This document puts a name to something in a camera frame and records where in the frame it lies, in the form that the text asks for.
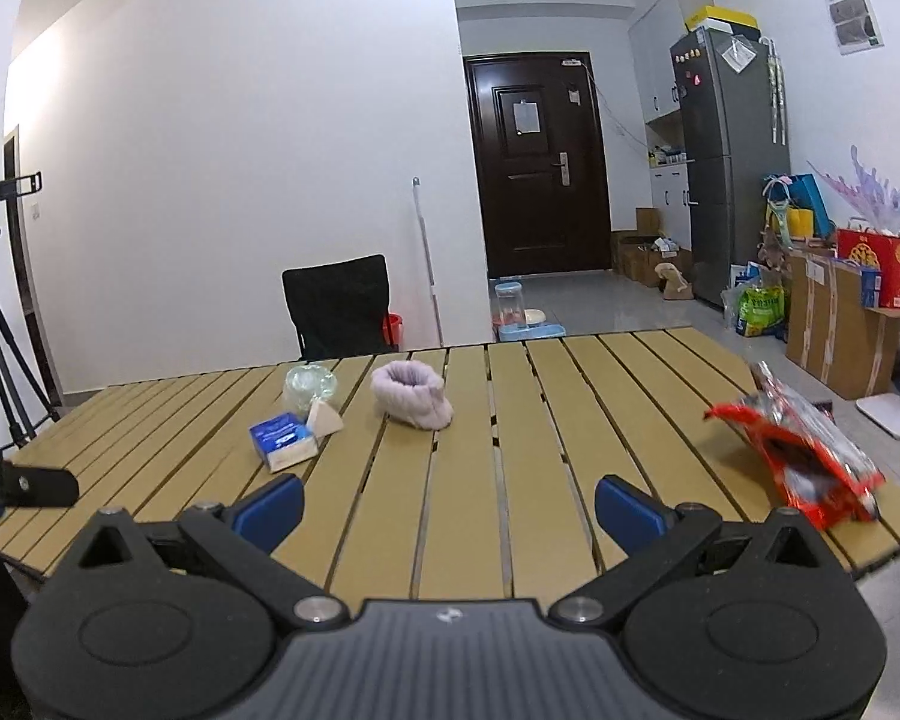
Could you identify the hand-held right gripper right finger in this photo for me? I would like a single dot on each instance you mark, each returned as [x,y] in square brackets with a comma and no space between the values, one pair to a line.
[630,514]

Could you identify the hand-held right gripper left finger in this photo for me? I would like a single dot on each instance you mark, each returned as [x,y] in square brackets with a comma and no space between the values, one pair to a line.
[274,514]

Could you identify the blue tissue packet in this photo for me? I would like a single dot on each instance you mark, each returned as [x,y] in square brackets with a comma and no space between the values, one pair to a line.
[281,441]

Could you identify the iridescent plastic film ball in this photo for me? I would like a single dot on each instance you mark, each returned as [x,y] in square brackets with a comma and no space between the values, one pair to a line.
[307,384]

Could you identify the purple fluffy sock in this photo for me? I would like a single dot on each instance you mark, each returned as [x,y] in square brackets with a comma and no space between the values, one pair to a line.
[409,397]

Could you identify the tan slatted folding table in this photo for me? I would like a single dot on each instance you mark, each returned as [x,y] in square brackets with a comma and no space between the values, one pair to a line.
[555,427]

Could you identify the red snack bag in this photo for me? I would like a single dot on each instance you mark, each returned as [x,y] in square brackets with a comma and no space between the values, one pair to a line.
[810,465]

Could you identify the black folding chair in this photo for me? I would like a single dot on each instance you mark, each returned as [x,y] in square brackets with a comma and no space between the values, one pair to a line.
[337,307]

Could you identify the red bucket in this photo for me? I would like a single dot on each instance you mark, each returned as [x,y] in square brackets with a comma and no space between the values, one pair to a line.
[391,330]

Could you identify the beige plush item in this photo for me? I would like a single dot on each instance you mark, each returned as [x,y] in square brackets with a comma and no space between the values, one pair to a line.
[673,281]

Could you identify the pet water feeder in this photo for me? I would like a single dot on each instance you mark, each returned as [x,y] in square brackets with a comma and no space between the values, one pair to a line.
[510,307]

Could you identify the green plastic bag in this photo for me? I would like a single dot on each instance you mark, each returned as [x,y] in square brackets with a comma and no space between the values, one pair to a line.
[761,311]

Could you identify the small cardboard boxes pile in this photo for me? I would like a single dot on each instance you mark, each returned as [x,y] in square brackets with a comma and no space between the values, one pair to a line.
[637,259]

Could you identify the large cardboard box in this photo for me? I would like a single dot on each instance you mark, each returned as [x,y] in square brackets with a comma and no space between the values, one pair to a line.
[817,330]

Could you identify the white bathroom scale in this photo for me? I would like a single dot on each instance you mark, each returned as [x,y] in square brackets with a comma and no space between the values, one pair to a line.
[896,416]

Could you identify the white mop pole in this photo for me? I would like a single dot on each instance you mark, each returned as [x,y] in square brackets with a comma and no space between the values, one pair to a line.
[427,262]

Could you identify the yellow gift bag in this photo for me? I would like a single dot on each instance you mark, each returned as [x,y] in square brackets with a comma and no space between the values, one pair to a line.
[800,223]

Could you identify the grey refrigerator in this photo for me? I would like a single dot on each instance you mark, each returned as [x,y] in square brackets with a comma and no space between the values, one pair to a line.
[727,187]

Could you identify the red gift box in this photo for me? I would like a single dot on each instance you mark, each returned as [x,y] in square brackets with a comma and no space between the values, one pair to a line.
[874,262]

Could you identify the blue gift bag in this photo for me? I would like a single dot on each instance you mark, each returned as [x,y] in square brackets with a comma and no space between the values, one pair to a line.
[810,199]

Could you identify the purple decorative wings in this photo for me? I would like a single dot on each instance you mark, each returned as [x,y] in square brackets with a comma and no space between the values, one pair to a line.
[870,195]

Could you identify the white kitchen cabinet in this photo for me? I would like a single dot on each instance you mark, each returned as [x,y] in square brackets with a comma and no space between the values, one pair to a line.
[652,67]

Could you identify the yellow flat box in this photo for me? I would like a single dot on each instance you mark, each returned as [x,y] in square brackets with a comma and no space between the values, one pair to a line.
[720,16]

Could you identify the white electrical panel box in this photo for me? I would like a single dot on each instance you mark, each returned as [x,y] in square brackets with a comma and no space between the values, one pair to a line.
[855,19]

